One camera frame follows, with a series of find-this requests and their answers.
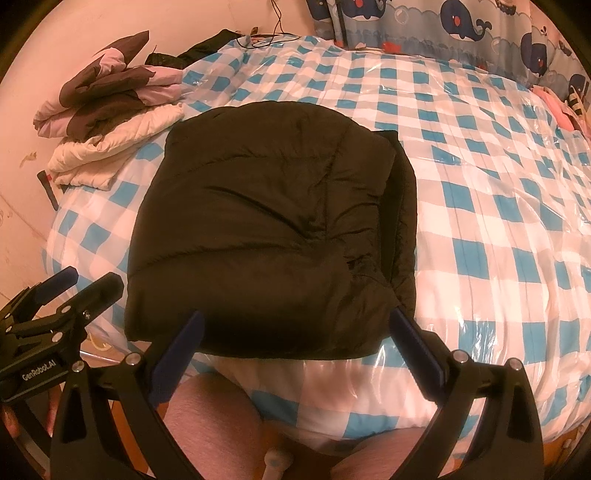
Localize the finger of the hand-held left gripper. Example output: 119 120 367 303
9 265 79 324
58 272 125 323

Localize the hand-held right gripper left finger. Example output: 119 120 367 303
48 310 205 480

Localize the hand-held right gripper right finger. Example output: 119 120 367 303
390 308 546 480

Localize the black puffer jacket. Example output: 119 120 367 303
124 102 419 361

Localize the person's left leg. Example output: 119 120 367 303
164 371 266 480

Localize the blue white checked quilt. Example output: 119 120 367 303
41 34 591 462

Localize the white jacket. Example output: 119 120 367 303
48 104 185 190

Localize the small white object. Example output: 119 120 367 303
262 450 291 480

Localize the brown pink jacket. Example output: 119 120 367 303
34 30 185 139

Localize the black clothing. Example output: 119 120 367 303
145 30 245 70

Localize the pink clothing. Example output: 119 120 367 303
531 85 578 130

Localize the whale print curtain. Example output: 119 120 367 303
305 0 591 100

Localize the black cable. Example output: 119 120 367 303
238 0 289 49

